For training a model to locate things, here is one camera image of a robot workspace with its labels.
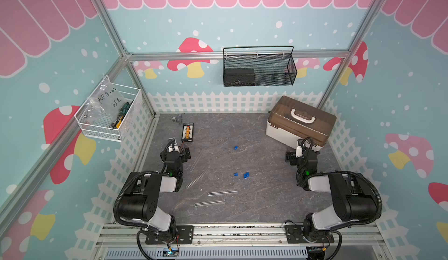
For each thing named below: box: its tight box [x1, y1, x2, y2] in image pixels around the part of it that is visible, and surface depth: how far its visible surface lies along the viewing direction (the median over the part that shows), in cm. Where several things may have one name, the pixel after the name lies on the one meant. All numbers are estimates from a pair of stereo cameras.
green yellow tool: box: [109, 102, 132, 129], surface depth 75 cm
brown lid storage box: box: [265, 95, 337, 152], surface depth 94 cm
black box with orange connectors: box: [181, 122, 195, 143], surface depth 111 cm
